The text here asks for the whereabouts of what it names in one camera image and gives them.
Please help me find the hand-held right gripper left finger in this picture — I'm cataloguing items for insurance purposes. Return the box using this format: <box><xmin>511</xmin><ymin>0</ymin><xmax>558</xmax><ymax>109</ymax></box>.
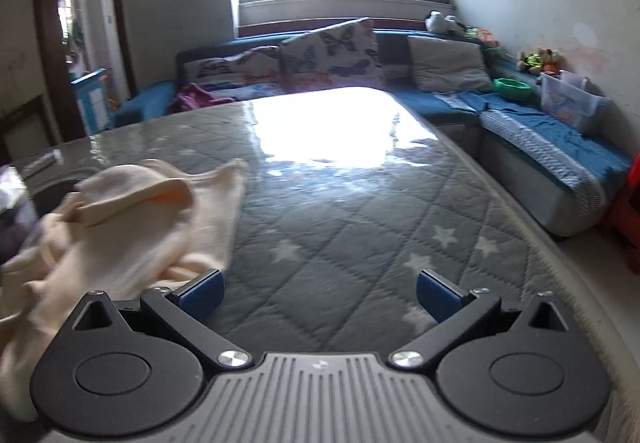
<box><xmin>74</xmin><ymin>268</ymin><xmax>251</xmax><ymax>370</ymax></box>

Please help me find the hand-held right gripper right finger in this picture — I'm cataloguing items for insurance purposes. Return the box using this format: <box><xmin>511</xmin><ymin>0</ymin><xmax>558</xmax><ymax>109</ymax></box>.
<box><xmin>390</xmin><ymin>268</ymin><xmax>568</xmax><ymax>370</ymax></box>

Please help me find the cream sweater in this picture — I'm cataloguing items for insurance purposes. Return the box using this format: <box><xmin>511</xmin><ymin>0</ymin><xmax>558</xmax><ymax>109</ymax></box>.
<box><xmin>0</xmin><ymin>158</ymin><xmax>249</xmax><ymax>424</ymax></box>

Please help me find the grey quilted star table cover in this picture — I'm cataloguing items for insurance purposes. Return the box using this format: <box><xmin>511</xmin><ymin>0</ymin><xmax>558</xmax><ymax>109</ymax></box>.
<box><xmin>0</xmin><ymin>87</ymin><xmax>640</xmax><ymax>443</ymax></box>

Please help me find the round black induction cooker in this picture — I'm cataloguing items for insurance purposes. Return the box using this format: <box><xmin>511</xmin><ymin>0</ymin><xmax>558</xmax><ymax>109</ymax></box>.
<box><xmin>10</xmin><ymin>166</ymin><xmax>108</xmax><ymax>224</ymax></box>

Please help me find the blue sofa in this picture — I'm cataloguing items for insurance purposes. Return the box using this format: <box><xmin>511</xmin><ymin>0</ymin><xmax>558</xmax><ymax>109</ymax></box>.
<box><xmin>114</xmin><ymin>18</ymin><xmax>633</xmax><ymax>238</ymax></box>

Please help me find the blue patterned sofa cover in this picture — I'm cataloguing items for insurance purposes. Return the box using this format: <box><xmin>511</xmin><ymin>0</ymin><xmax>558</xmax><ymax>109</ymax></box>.
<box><xmin>435</xmin><ymin>88</ymin><xmax>633</xmax><ymax>224</ymax></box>

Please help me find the pink cloth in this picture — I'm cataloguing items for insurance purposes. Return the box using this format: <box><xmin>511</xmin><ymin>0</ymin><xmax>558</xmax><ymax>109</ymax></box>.
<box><xmin>172</xmin><ymin>82</ymin><xmax>236</xmax><ymax>114</ymax></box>

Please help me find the red plastic stool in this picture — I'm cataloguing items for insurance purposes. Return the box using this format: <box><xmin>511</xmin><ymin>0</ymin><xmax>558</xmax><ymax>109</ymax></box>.
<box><xmin>602</xmin><ymin>153</ymin><xmax>640</xmax><ymax>274</ymax></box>

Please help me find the green bowl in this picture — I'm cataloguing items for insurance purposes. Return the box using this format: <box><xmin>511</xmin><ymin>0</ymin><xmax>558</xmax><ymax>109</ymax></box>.
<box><xmin>492</xmin><ymin>77</ymin><xmax>535</xmax><ymax>100</ymax></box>

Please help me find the blue and white box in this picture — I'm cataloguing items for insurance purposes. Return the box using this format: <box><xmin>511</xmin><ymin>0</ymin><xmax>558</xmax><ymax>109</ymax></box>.
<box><xmin>70</xmin><ymin>68</ymin><xmax>113</xmax><ymax>134</ymax></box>

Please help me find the long butterfly print cushion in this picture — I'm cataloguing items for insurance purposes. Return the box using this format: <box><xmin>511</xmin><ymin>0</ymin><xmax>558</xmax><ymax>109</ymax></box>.
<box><xmin>182</xmin><ymin>46</ymin><xmax>283</xmax><ymax>99</ymax></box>

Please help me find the clear plastic storage box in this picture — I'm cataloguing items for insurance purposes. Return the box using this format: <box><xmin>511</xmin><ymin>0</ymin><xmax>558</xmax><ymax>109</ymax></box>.
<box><xmin>537</xmin><ymin>70</ymin><xmax>608</xmax><ymax>134</ymax></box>

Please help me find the grey cushion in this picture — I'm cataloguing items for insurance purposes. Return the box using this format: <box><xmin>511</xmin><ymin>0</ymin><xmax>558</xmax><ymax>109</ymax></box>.
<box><xmin>406</xmin><ymin>34</ymin><xmax>493</xmax><ymax>93</ymax></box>

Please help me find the dark wooden cabinet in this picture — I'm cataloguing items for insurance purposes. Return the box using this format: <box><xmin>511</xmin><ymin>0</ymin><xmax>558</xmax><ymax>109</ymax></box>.
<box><xmin>0</xmin><ymin>93</ymin><xmax>48</xmax><ymax>164</ymax></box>

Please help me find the brown teddy bear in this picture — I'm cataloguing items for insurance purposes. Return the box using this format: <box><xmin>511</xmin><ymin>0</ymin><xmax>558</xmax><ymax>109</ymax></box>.
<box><xmin>539</xmin><ymin>48</ymin><xmax>563</xmax><ymax>75</ymax></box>

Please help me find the colourful plush toy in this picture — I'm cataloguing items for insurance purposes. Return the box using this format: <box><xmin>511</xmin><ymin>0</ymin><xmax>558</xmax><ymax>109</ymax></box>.
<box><xmin>462</xmin><ymin>26</ymin><xmax>501</xmax><ymax>49</ymax></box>

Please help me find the large butterfly print cushion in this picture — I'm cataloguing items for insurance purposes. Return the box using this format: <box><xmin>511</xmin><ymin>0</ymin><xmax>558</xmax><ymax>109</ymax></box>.
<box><xmin>277</xmin><ymin>17</ymin><xmax>383</xmax><ymax>94</ymax></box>

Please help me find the black and white plush toy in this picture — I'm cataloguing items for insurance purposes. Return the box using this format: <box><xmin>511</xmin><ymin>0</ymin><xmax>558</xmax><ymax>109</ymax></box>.
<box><xmin>425</xmin><ymin>10</ymin><xmax>466</xmax><ymax>36</ymax></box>

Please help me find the brown door frame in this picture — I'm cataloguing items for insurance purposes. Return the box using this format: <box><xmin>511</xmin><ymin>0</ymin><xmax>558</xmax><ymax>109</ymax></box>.
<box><xmin>32</xmin><ymin>0</ymin><xmax>138</xmax><ymax>144</ymax></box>

